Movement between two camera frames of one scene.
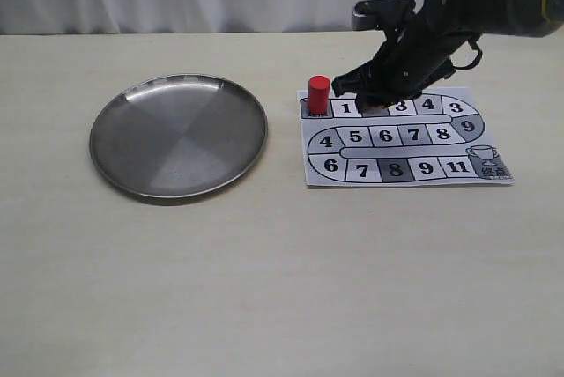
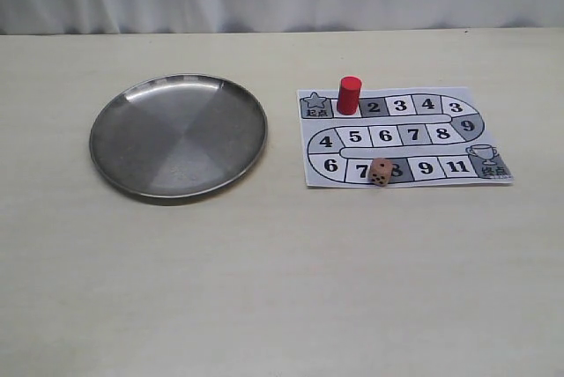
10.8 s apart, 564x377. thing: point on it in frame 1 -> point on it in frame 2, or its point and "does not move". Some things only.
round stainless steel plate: [179, 136] does not move
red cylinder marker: [319, 95] -> [349, 94]
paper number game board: [437, 137] does not move
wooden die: [376, 109] -> [380, 171]
